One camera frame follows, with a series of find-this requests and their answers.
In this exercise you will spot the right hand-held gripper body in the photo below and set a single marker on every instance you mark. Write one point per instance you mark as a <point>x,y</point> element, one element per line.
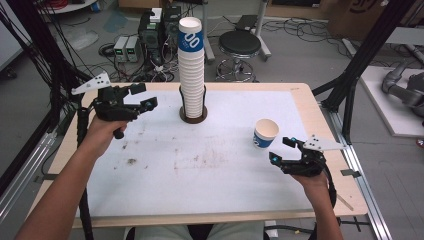
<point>310,163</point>

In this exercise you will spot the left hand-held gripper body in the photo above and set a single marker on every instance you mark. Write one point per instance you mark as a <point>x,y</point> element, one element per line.
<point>111,106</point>

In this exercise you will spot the blue and white paper cup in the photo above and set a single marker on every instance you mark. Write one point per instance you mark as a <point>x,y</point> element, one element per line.
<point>265,133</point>

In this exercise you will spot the black cup holder stand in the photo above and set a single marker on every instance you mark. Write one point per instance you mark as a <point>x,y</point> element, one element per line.
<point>193,119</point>

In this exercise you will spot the stack of white paper cups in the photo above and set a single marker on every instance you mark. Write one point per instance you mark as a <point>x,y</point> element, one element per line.
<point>190,70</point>

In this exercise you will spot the person's right hand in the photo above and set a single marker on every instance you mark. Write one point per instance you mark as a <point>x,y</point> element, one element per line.
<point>311,185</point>

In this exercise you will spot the person's left hand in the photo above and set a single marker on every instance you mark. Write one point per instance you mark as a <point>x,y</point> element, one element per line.
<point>100,136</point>

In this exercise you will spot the wooden table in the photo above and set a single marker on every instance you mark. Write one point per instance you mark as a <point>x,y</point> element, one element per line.
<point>333,193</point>

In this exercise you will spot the grey power supply unit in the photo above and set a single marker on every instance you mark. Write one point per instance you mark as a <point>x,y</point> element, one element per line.
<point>120,50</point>
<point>133,50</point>

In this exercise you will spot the dark tape strip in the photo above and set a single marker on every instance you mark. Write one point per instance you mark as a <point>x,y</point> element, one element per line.
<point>350,173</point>
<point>50,177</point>

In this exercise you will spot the black computer tower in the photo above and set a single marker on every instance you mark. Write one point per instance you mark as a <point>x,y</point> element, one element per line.
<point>150,36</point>

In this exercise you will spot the white table mat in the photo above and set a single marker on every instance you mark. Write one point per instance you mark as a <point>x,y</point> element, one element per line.
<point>200,166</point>

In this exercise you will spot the person's light shorts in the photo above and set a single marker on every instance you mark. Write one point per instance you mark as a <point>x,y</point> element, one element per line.
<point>233,231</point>

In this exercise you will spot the white platform board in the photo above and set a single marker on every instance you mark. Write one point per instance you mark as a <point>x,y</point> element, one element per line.
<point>386,113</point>

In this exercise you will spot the black round stool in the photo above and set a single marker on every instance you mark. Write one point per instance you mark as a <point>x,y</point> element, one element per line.
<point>239,43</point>

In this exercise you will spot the cardboard box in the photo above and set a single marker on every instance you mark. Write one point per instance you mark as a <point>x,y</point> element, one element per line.
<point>353,16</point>

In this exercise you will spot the aluminium rail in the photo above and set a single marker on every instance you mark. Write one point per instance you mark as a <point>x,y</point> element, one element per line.
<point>363,186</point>
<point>23,180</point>

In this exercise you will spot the black metal frame post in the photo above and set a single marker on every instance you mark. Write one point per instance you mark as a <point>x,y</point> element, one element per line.
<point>366,50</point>

